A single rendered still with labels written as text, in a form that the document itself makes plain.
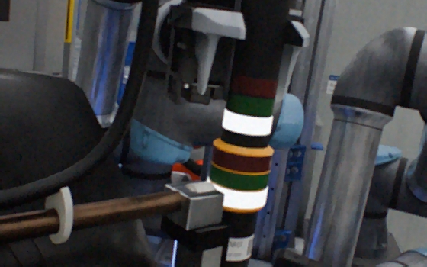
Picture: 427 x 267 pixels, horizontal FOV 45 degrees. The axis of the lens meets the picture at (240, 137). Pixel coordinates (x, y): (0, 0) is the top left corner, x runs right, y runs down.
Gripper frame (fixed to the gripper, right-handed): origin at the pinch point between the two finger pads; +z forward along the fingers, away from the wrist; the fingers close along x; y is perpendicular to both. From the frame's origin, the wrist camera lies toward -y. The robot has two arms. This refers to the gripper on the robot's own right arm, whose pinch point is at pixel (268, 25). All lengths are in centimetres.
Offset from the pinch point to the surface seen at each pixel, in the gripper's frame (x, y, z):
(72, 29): -2, 34, -592
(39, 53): 34, 75, -693
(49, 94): 13.0, 7.9, -12.0
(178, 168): -88, 124, -373
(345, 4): -98, -14, -166
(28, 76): 14.7, 6.7, -12.7
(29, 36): 37, 39, -486
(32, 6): 36, 12, -487
